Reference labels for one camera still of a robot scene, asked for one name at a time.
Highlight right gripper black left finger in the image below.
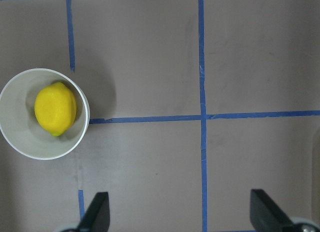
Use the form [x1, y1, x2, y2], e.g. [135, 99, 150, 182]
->
[77, 192, 111, 232]

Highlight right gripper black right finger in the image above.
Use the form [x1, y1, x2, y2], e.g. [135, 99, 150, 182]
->
[249, 188, 320, 232]

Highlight white bowl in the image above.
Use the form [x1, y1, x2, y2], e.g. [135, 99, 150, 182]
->
[0, 68, 90, 160]

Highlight yellow lemon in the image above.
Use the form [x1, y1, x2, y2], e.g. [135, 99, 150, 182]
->
[34, 82, 77, 137]

